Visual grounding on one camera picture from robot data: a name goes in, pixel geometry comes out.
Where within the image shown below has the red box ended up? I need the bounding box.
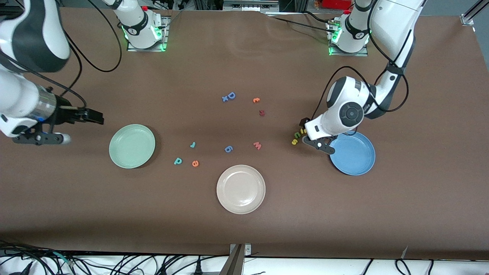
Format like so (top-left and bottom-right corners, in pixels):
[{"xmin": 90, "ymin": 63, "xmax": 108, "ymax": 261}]
[{"xmin": 322, "ymin": 0, "xmax": 353, "ymax": 10}]

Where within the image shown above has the grey power strip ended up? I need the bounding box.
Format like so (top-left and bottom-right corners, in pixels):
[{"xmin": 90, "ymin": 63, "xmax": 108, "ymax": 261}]
[{"xmin": 223, "ymin": 0, "xmax": 279, "ymax": 12}]

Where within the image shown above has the beige plate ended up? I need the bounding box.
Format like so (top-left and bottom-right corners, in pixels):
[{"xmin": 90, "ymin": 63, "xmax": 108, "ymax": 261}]
[{"xmin": 216, "ymin": 165, "xmax": 266, "ymax": 215}]

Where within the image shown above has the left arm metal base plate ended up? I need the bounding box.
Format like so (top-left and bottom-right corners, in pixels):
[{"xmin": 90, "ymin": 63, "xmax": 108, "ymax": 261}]
[{"xmin": 328, "ymin": 21, "xmax": 369, "ymax": 57}]

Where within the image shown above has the metal table bracket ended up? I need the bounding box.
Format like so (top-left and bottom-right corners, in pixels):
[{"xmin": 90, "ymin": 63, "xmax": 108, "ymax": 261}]
[{"xmin": 229, "ymin": 244, "xmax": 252, "ymax": 256}]

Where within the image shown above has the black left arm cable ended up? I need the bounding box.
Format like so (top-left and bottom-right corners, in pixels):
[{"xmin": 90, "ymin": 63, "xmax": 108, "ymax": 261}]
[{"xmin": 311, "ymin": 11, "xmax": 415, "ymax": 126}]

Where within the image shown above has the black table cable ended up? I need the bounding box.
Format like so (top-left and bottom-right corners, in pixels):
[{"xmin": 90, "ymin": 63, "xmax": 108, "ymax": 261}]
[{"xmin": 266, "ymin": 11, "xmax": 337, "ymax": 34}]

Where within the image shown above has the blue plate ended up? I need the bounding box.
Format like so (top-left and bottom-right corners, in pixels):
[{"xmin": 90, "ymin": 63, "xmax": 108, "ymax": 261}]
[{"xmin": 329, "ymin": 131, "xmax": 376, "ymax": 176}]

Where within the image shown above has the brown table cover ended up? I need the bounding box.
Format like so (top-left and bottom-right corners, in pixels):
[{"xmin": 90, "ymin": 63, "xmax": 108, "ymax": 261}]
[{"xmin": 0, "ymin": 7, "xmax": 489, "ymax": 261}]

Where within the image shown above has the aluminium support beam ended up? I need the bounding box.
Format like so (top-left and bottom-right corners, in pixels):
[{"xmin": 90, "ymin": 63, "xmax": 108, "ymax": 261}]
[{"xmin": 219, "ymin": 244, "xmax": 245, "ymax": 275}]

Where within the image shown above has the green plate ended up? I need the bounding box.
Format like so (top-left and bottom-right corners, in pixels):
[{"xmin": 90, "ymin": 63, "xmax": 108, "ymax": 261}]
[{"xmin": 109, "ymin": 124, "xmax": 156, "ymax": 169}]

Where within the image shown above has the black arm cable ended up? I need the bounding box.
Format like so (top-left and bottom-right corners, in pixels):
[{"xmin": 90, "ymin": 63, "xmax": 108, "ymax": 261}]
[
  {"xmin": 0, "ymin": 0, "xmax": 123, "ymax": 109},
  {"xmin": 311, "ymin": 11, "xmax": 415, "ymax": 126}
]

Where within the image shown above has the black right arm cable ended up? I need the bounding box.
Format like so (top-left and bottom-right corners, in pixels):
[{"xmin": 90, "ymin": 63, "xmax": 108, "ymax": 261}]
[{"xmin": 0, "ymin": 0, "xmax": 123, "ymax": 109}]

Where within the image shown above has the black looped floor cable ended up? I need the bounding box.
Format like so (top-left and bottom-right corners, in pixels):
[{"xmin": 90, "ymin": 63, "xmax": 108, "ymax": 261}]
[{"xmin": 395, "ymin": 259, "xmax": 412, "ymax": 275}]

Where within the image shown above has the teal floor cable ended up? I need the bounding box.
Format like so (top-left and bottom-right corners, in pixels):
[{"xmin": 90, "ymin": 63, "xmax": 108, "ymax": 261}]
[{"xmin": 52, "ymin": 251, "xmax": 75, "ymax": 267}]

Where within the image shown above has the aluminium corner profile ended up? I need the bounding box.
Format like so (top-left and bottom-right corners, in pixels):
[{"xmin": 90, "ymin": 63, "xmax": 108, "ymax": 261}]
[{"xmin": 460, "ymin": 0, "xmax": 489, "ymax": 26}]

